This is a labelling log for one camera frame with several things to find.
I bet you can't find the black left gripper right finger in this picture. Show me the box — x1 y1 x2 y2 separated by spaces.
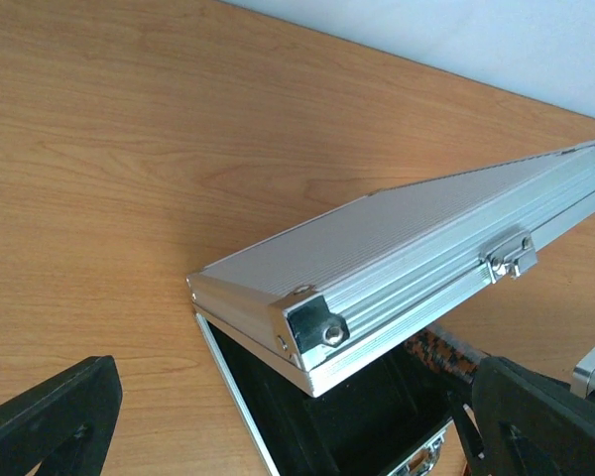
470 357 595 475

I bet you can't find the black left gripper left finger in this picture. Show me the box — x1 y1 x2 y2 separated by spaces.
0 355 123 475

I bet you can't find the aluminium poker case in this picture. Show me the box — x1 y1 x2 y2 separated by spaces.
187 140 595 475

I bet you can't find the orange 100 chip stack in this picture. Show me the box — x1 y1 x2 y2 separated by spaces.
404 323 489 388

